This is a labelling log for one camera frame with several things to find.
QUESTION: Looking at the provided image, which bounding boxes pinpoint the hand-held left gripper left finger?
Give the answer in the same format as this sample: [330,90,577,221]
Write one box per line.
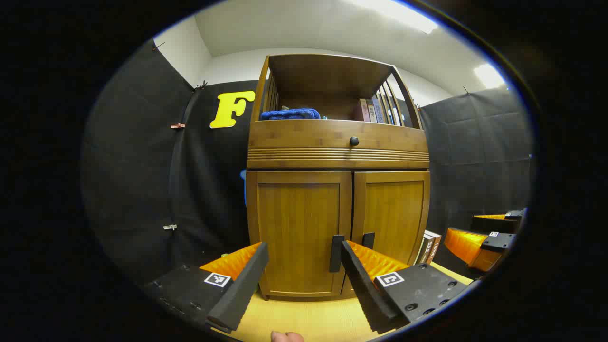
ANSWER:
[145,241,269,334]

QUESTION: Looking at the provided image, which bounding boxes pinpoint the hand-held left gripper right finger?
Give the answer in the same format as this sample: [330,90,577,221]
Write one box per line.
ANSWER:
[340,240,472,334]

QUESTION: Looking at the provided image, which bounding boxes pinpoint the wooden shoe cabinet door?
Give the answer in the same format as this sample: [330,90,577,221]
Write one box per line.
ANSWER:
[247,170,353,299]
[341,171,431,299]

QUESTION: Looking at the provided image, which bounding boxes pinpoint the wooden double-door shoe cabinet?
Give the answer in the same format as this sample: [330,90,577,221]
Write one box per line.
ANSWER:
[245,53,432,301]

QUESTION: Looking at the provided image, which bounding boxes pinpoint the brown cover book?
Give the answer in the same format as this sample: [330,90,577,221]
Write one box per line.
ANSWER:
[427,231,442,265]

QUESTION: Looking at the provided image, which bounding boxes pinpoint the black cover book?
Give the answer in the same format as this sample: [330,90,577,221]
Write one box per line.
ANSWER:
[417,235,434,265]

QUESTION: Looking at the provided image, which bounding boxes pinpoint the square ceiling light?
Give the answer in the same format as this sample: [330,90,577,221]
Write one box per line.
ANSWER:
[474,63,505,89]

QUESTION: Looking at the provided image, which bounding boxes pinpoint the black backdrop cloth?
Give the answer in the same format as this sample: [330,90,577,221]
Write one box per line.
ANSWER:
[81,40,535,290]

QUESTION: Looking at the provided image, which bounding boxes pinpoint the wooden drawer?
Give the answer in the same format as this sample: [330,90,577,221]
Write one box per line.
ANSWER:
[248,120,429,152]

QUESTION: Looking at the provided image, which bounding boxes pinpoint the blue knitted cloth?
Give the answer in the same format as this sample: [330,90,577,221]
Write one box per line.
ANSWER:
[260,108,322,121]

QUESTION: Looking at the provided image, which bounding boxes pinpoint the long ceiling light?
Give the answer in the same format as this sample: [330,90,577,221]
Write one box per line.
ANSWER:
[349,0,438,35]

